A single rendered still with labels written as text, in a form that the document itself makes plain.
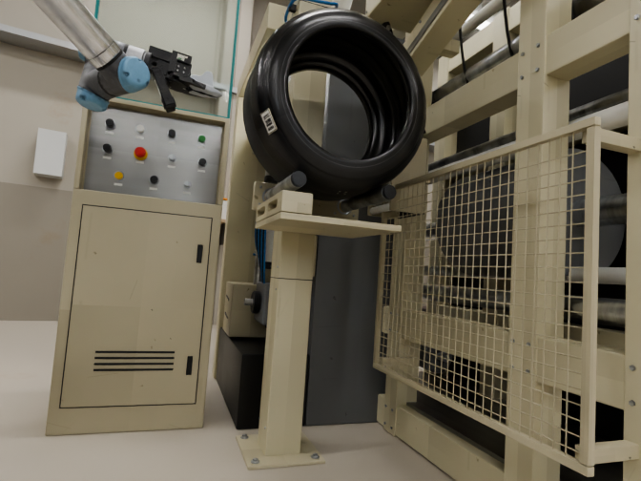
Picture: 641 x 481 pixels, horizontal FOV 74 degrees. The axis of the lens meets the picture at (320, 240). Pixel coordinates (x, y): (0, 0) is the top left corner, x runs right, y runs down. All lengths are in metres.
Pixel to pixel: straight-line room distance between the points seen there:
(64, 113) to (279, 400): 4.18
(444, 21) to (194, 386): 1.62
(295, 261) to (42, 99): 4.07
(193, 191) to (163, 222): 0.19
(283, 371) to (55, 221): 3.77
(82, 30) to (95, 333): 1.09
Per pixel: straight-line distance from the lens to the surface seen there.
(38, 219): 5.01
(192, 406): 1.89
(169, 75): 1.29
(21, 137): 5.16
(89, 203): 1.83
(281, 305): 1.53
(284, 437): 1.64
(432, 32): 1.68
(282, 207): 1.15
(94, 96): 1.25
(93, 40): 1.14
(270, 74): 1.25
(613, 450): 1.11
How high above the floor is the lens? 0.65
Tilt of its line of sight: 4 degrees up
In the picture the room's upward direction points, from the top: 4 degrees clockwise
